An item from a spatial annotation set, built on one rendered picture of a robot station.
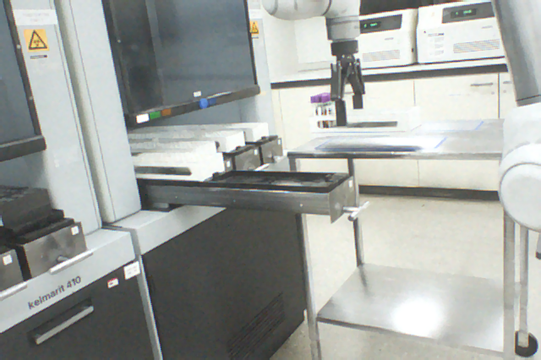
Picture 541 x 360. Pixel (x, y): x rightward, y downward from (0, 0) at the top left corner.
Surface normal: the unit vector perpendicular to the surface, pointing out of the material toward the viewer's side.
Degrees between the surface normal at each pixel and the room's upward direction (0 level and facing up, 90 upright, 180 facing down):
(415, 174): 90
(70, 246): 90
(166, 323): 90
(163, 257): 90
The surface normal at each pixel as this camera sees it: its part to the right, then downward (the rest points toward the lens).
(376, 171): -0.51, 0.28
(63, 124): 0.85, 0.03
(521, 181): -0.75, 0.40
